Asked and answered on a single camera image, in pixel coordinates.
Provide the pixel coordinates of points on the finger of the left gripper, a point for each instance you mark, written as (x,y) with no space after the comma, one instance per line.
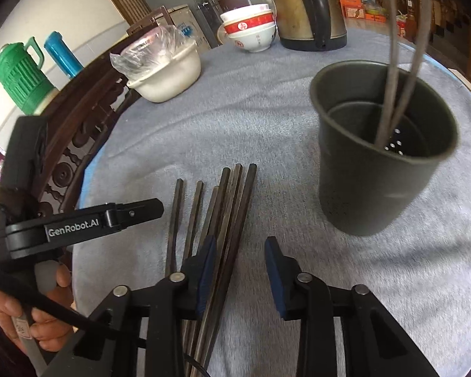
(132,214)

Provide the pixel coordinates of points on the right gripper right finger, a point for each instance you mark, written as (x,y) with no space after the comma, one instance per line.
(282,273)

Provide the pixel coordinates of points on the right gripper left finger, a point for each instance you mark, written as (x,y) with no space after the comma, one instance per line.
(199,274)

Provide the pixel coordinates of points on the dark chopstick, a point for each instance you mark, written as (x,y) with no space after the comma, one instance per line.
(188,249)
(173,228)
(223,183)
(225,223)
(245,193)
(192,329)

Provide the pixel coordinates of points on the person's left hand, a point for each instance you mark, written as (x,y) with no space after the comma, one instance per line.
(50,332)

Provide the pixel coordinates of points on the dark carved wooden chair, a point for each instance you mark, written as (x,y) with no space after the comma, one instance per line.
(79,121)

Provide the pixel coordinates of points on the dark metal utensil holder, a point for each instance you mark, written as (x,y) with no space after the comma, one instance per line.
(363,188)

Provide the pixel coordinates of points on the green thermos jug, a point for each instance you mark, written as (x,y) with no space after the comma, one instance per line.
(22,77)

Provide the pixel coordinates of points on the white bowl with plastic bag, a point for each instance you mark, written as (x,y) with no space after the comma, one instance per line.
(161,64)

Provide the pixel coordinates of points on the grey chopstick in holder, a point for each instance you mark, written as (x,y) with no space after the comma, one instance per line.
(421,45)
(383,131)

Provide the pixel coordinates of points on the grey towel table cover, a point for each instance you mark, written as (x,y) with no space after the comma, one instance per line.
(255,108)

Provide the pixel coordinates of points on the blue thermos bottle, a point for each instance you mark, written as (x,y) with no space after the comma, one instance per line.
(62,55)

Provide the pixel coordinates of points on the white chest freezer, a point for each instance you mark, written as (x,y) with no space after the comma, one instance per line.
(182,17)

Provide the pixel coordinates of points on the red white bowl stack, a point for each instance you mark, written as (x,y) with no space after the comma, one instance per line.
(252,28)

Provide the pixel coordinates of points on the gold electric kettle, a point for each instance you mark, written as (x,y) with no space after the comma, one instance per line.
(310,25)

